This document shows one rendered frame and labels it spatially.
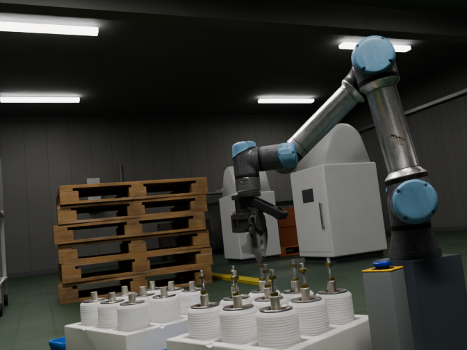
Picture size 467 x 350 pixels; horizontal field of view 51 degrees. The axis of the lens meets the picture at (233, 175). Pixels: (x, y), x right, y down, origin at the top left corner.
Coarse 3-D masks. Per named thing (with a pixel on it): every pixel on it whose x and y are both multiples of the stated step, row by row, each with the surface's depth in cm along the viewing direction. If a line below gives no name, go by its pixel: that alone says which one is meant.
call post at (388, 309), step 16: (368, 272) 111; (384, 272) 108; (400, 272) 111; (368, 288) 111; (384, 288) 108; (400, 288) 110; (368, 304) 111; (384, 304) 108; (400, 304) 109; (368, 320) 111; (384, 320) 108; (400, 320) 108; (384, 336) 108; (400, 336) 106
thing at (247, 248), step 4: (248, 236) 143; (256, 236) 141; (260, 236) 143; (248, 240) 143; (260, 240) 143; (244, 244) 144; (248, 244) 143; (260, 244) 142; (244, 248) 144; (248, 248) 143; (252, 248) 142; (256, 248) 141; (260, 248) 142; (244, 252) 144; (248, 252) 143; (252, 252) 142; (256, 252) 141; (260, 252) 142; (256, 256) 142; (260, 256) 142; (256, 260) 142; (260, 260) 142
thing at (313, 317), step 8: (288, 304) 117; (296, 304) 115; (304, 304) 114; (312, 304) 114; (320, 304) 114; (304, 312) 113; (312, 312) 113; (320, 312) 114; (304, 320) 113; (312, 320) 113; (320, 320) 113; (328, 320) 116; (304, 328) 113; (312, 328) 113; (320, 328) 113; (328, 328) 115
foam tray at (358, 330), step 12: (348, 324) 119; (360, 324) 120; (180, 336) 126; (300, 336) 112; (312, 336) 110; (324, 336) 109; (336, 336) 112; (348, 336) 115; (360, 336) 119; (168, 348) 123; (180, 348) 120; (192, 348) 117; (204, 348) 114; (216, 348) 112; (228, 348) 109; (240, 348) 107; (252, 348) 105; (264, 348) 104; (288, 348) 102; (300, 348) 102; (312, 348) 104; (324, 348) 107; (336, 348) 111; (348, 348) 114; (360, 348) 118
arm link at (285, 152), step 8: (280, 144) 143; (288, 144) 143; (264, 152) 143; (272, 152) 142; (280, 152) 142; (288, 152) 141; (296, 152) 145; (264, 160) 143; (272, 160) 142; (280, 160) 142; (288, 160) 142; (296, 160) 142; (264, 168) 144; (272, 168) 144; (280, 168) 144; (288, 168) 145
